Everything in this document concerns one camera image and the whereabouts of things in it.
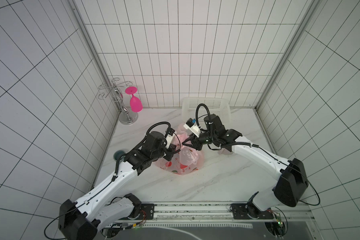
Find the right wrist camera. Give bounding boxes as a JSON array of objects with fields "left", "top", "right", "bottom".
[{"left": 184, "top": 118, "right": 202, "bottom": 138}]

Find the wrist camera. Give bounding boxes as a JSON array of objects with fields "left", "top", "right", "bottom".
[
  {"left": 184, "top": 118, "right": 202, "bottom": 138},
  {"left": 165, "top": 128, "right": 176, "bottom": 149}
]

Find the lilac mug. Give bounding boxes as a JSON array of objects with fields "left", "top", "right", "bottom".
[{"left": 218, "top": 149, "right": 233, "bottom": 155}]

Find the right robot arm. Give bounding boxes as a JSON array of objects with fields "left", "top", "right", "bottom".
[{"left": 182, "top": 114, "right": 309, "bottom": 219}]

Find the pink wine glass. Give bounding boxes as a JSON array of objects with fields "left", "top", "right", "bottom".
[{"left": 125, "top": 86, "right": 143, "bottom": 113}]

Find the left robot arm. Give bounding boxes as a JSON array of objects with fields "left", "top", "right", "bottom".
[{"left": 58, "top": 129, "right": 180, "bottom": 240}]

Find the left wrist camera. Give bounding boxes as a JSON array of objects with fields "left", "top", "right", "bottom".
[{"left": 165, "top": 128, "right": 176, "bottom": 149}]

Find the aluminium rail frame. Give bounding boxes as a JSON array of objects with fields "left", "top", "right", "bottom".
[{"left": 101, "top": 202, "right": 323, "bottom": 240}]

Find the teal cup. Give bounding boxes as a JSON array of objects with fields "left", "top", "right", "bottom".
[{"left": 113, "top": 150, "right": 126, "bottom": 161}]

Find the pink plastic bag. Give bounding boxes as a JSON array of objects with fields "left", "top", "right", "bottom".
[{"left": 154, "top": 137, "right": 205, "bottom": 175}]

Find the white plastic basket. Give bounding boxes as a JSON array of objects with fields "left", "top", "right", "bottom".
[{"left": 182, "top": 97, "right": 232, "bottom": 125}]

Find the silver glass rack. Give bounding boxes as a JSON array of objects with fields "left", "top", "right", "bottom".
[{"left": 98, "top": 78, "right": 138, "bottom": 125}]

